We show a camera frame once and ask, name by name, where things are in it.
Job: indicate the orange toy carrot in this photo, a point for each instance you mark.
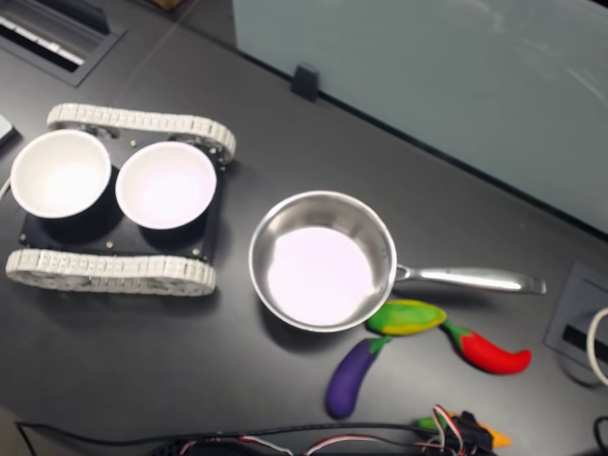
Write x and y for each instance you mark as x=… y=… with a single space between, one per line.
x=501 y=439

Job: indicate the red toy chilli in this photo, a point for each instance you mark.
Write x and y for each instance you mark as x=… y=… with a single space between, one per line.
x=489 y=354

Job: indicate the green yellow toy corn cob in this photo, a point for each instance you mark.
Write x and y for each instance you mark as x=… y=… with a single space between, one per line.
x=408 y=317

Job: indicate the purple toy aubergine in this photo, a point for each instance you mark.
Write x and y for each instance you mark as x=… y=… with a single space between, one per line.
x=349 y=380

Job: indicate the frosted glass partition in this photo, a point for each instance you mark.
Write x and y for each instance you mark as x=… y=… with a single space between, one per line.
x=451 y=71

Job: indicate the black partition clip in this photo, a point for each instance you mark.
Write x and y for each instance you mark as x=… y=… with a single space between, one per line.
x=304 y=81

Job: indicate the white bowl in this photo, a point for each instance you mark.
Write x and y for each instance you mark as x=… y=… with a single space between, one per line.
x=166 y=185
x=59 y=176

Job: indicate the tracked vehicle with white tracks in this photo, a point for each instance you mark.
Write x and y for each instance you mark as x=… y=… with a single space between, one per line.
x=123 y=240

